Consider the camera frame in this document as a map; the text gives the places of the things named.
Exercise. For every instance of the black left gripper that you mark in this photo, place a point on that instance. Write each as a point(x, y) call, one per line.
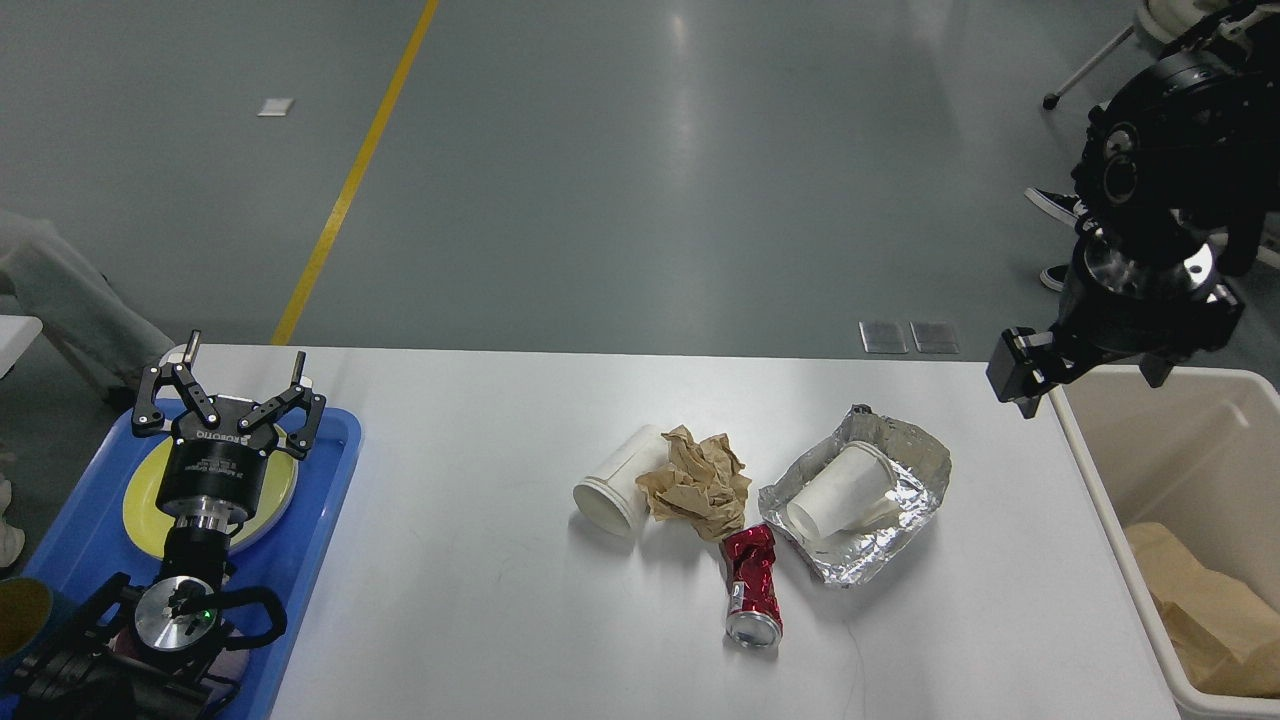
point(220, 460)

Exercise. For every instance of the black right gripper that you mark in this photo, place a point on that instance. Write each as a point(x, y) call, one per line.
point(1161, 299)

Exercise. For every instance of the aluminium foil tray sheet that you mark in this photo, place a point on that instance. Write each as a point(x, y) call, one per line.
point(851, 557)

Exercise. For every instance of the large brown paper bag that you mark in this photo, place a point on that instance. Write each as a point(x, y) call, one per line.
point(1225, 636)

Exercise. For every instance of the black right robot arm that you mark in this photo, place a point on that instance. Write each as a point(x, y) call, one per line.
point(1177, 176)

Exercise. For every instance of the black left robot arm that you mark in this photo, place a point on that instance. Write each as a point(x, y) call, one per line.
point(149, 651)

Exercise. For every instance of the pale green plate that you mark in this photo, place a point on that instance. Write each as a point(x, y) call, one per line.
point(255, 535)

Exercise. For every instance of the seated person in jeans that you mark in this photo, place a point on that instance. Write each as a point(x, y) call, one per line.
point(1065, 208)

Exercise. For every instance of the beige plastic bin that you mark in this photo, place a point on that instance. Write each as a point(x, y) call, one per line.
point(1198, 455)

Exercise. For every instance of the floor socket plate right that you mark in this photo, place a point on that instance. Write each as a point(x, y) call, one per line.
point(935, 338)

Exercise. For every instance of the floor socket plate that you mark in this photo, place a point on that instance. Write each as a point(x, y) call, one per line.
point(935, 338)
point(883, 338)

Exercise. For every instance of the blue plastic tray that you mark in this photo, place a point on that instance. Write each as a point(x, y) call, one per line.
point(87, 541)

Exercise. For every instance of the floor socket plate left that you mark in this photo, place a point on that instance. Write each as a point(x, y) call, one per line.
point(883, 338)

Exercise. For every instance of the standing person grey trousers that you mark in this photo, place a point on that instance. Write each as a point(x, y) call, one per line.
point(106, 342)

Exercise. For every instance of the white office chair with jacket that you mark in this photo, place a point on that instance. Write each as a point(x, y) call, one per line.
point(1156, 24)

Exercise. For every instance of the white paper cup lying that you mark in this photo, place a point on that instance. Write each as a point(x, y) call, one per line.
point(609, 495)

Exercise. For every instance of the crumpled brown paper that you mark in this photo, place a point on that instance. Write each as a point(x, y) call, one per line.
point(701, 482)

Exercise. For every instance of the crushed red soda can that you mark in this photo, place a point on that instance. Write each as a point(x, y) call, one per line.
point(753, 616)

